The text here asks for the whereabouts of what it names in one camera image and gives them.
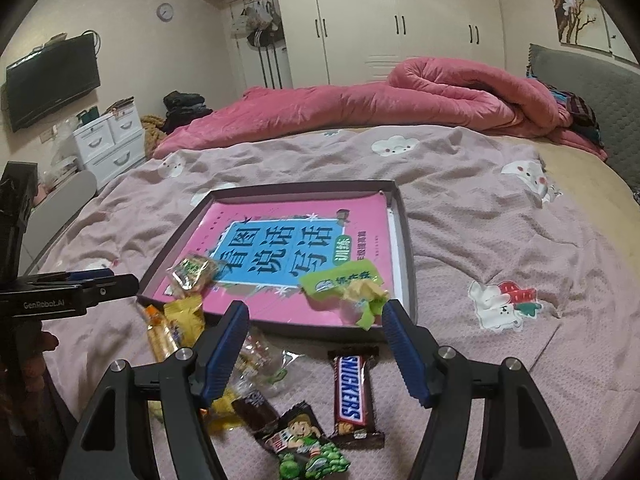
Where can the black cartoon green pea packet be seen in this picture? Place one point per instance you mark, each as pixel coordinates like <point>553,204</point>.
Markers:
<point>300,440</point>

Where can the dark brown chocolate packet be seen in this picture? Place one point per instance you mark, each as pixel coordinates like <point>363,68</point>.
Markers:
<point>252,410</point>

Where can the round wall clock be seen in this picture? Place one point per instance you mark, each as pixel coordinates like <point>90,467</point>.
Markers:
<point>165,11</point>

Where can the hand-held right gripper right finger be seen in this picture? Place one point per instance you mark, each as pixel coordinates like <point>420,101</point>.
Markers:
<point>405,345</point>

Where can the white drawer cabinet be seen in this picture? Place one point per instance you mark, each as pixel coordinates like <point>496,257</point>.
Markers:
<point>107,145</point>

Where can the brown wrapped chocolate bar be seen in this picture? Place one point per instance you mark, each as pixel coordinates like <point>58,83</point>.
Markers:
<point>352,390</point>

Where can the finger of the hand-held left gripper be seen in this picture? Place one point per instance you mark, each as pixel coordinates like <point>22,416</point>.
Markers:
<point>112,287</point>
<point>85,275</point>

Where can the grey padded headboard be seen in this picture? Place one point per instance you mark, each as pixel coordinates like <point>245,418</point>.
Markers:
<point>600,90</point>

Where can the opened lime green snack packet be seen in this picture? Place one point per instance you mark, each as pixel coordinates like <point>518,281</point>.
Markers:
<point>325,285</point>

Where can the person's left hand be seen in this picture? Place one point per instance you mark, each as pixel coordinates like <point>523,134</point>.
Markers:
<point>49,341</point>

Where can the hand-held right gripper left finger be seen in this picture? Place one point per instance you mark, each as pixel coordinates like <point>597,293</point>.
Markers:
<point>227,355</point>

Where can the black wall television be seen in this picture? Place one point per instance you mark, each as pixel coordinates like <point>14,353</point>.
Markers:
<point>50,85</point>

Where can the striped folded clothes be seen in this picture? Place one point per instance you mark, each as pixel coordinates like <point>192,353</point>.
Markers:
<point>575,110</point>

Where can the flower wall painting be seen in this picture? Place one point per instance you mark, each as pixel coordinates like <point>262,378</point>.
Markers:
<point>570,5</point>

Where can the pink printed bedsheet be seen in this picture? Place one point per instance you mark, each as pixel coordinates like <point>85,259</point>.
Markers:
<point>475,220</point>

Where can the dark shallow cardboard tray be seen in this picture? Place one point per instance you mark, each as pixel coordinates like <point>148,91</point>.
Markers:
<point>310,330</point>

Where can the white glossy wardrobe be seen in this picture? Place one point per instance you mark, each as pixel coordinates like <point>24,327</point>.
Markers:
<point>360,20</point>

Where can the brown knitted blanket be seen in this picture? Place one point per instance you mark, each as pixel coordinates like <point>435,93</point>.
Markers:
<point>152,135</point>

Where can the pink quilt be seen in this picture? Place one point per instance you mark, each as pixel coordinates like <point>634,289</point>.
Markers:
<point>350,105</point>

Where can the hanging bags and hats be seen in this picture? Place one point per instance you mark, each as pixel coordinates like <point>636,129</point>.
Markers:
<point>257,22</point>

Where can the small green yellow candy packet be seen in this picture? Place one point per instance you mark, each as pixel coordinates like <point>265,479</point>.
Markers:
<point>192,271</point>

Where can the pink and blue book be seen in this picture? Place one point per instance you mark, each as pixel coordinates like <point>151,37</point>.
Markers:
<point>250,212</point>

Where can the orange snack bar packet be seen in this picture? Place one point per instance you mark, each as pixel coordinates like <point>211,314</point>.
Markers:
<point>160,335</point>

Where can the dark clothes pile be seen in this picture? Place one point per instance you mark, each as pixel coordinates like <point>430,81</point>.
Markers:
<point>185,110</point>

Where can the clear snack packet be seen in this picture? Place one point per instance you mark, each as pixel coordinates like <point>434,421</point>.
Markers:
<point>261,360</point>

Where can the beige bed sheet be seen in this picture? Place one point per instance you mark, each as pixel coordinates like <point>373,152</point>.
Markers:
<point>600,210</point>

